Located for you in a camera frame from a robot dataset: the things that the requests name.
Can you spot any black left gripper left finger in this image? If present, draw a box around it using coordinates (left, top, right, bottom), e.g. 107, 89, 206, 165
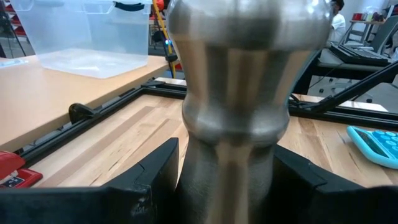
0, 138, 180, 224

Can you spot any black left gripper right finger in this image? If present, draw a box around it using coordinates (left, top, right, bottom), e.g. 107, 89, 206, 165
264, 145, 398, 224

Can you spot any silver table lamp base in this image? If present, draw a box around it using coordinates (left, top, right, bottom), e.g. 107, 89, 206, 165
166, 0, 333, 224

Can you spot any red stapler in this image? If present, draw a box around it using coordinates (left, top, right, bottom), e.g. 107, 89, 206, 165
0, 151, 44, 189

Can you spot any blue calculator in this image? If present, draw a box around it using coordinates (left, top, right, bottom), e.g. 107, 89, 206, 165
346, 125, 398, 170

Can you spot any beige desk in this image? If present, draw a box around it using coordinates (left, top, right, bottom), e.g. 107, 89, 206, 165
0, 55, 170, 153

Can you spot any black keyboard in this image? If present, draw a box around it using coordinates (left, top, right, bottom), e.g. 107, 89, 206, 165
329, 43, 390, 67

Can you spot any clear plastic storage bin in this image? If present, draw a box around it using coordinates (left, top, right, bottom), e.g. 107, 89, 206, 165
9, 0, 153, 80

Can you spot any dark office chair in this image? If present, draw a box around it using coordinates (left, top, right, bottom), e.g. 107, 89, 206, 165
369, 15, 398, 55

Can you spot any person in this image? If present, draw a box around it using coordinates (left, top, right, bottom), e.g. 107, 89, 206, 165
328, 0, 347, 44

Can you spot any black aluminium table frame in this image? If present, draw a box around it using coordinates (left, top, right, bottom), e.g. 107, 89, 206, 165
18, 60, 398, 169

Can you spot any yellow hanging cable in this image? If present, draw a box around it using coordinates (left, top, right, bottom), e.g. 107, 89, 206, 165
151, 0, 177, 79

